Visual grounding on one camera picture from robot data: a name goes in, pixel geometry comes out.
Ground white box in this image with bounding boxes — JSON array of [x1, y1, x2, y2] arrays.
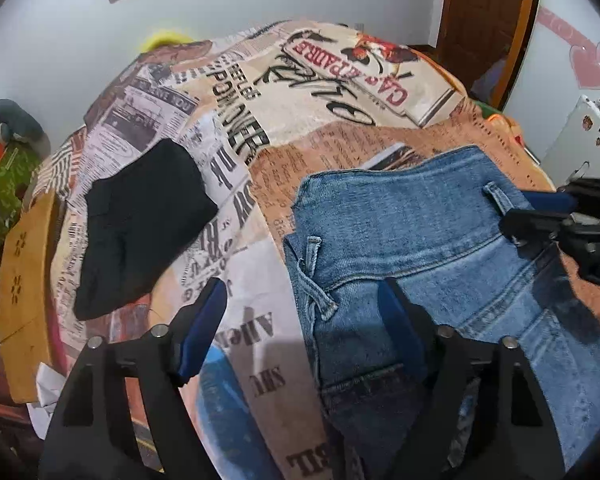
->
[[542, 95, 600, 189]]

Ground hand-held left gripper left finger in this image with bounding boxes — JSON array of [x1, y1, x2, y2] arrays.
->
[[39, 276, 228, 480]]

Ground black folded garment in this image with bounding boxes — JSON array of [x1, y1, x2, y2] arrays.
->
[[72, 137, 220, 321]]

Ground brown wooden door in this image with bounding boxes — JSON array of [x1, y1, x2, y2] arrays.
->
[[437, 0, 544, 111]]

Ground newspaper printed blanket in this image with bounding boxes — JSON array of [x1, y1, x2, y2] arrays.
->
[[30, 20, 600, 480]]

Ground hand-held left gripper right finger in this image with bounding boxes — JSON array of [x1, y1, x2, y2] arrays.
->
[[376, 277, 566, 480]]

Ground yellow item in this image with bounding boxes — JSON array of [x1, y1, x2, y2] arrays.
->
[[141, 30, 194, 54]]

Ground blue denim pants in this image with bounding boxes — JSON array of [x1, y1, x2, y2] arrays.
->
[[282, 145, 600, 480]]

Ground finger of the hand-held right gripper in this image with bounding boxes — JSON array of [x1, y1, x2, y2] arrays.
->
[[499, 208, 578, 249], [521, 177, 600, 215]]

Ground carved wooden board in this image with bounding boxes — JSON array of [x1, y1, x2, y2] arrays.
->
[[0, 190, 64, 405]]

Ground green and orange cloth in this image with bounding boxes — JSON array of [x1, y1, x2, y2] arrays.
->
[[480, 102, 527, 147]]

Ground white crumpled cloth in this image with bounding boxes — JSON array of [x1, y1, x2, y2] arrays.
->
[[27, 362, 69, 439]]

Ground pink heart wall sticker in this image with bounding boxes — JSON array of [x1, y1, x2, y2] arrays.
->
[[537, 7, 600, 89]]

